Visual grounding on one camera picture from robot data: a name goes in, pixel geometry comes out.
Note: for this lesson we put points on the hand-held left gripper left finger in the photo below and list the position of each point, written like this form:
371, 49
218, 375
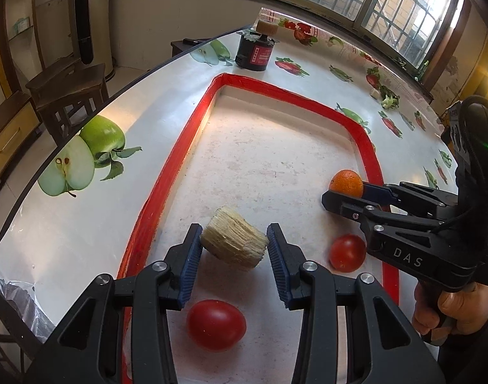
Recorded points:
190, 264

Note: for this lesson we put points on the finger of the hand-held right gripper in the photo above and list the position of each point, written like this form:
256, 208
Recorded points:
378, 194
348, 204

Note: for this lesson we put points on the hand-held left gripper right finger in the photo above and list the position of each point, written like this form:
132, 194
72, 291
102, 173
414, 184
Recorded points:
278, 264

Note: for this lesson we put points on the orange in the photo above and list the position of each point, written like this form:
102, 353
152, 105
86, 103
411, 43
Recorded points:
346, 183

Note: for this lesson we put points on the beige corn cob piece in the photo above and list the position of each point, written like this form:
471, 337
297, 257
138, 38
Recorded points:
234, 238

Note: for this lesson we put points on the red-rimmed white tray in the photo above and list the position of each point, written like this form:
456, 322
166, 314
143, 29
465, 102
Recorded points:
276, 156

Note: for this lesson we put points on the person's right hand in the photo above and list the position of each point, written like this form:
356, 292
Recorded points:
466, 308

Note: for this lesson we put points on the red tomato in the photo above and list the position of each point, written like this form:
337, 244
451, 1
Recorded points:
347, 252
216, 325

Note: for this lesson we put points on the green leafy vegetable piece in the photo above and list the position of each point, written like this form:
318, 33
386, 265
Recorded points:
389, 102

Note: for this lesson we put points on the fruit print tablecloth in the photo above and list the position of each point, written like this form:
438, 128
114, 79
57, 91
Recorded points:
108, 208

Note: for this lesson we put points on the black jar with red label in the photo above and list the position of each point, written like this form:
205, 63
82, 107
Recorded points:
254, 54

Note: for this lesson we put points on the beige cork stopper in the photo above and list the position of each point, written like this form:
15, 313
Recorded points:
267, 28

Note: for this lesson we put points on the dark wooden stool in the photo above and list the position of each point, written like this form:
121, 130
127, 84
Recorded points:
68, 92

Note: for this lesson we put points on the dark wooden side table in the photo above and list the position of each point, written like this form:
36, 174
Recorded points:
180, 48

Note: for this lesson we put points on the yellow wooden cabinet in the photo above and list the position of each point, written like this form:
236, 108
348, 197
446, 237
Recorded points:
8, 136

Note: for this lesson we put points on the black pole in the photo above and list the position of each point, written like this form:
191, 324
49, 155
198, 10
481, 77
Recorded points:
83, 12

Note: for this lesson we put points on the pale green box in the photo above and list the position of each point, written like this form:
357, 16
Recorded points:
20, 27

